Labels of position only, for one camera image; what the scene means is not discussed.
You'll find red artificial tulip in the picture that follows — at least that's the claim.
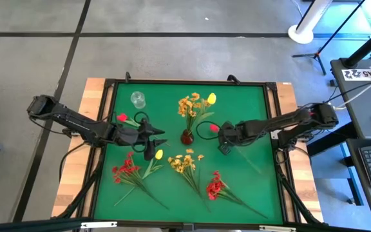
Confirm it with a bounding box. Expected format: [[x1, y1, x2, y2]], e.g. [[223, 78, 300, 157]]
[[117, 113, 171, 148], [209, 123, 265, 177]]

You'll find white floor stand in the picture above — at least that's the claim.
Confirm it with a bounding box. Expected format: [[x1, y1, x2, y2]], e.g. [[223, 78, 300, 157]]
[[287, 0, 334, 45]]

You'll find yellow artificial tulip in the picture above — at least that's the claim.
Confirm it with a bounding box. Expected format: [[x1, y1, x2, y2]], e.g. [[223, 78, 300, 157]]
[[187, 92, 218, 135], [113, 149, 164, 208]]

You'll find silver metal bracket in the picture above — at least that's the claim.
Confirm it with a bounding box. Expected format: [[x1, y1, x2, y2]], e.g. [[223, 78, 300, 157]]
[[258, 225, 298, 232], [80, 220, 118, 229]]

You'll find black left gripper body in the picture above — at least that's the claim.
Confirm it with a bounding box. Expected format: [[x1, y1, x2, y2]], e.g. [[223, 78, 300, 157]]
[[114, 118, 156, 161]]

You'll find white paper label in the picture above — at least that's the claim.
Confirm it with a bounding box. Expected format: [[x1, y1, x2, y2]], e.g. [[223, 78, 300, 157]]
[[341, 66, 371, 81]]

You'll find black tripod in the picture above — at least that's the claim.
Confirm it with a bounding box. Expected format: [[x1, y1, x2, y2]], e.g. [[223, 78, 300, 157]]
[[292, 0, 366, 76]]

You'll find clear glass vase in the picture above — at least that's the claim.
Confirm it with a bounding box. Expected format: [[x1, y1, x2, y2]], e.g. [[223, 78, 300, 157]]
[[130, 91, 146, 110]]

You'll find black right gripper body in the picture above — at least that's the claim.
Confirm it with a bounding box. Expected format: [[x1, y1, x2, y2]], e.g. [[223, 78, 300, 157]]
[[220, 121, 252, 144]]

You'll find yellow artificial flower bunch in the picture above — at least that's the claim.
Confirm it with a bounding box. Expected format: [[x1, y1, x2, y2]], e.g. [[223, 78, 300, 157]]
[[177, 92, 212, 135], [167, 148, 211, 212]]

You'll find green table mat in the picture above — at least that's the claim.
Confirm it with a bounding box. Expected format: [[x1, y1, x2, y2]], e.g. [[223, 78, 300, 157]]
[[92, 82, 285, 226]]

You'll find grey desk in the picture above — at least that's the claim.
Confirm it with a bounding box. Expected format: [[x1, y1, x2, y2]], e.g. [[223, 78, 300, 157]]
[[329, 59, 371, 220]]

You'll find red glass vase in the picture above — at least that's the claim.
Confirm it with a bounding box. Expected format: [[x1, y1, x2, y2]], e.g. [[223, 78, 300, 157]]
[[180, 128, 195, 146]]

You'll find red artificial flower bunch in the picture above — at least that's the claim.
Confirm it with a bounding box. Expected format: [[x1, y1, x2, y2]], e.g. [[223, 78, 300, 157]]
[[205, 171, 268, 219], [111, 151, 169, 210]]

